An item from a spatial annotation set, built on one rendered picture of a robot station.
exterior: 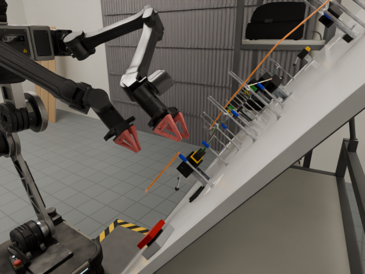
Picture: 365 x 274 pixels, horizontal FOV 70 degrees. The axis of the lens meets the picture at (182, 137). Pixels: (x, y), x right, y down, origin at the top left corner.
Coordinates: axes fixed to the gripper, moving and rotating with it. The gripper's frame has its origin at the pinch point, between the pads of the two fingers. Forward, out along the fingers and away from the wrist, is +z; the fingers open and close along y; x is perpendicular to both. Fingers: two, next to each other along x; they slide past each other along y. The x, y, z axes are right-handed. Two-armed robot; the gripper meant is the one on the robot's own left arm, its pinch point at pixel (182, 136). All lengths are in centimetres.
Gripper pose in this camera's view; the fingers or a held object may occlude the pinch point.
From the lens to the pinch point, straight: 76.5
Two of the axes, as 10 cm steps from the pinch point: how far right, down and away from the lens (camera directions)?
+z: 6.8, 7.1, -1.9
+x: -6.1, 6.9, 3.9
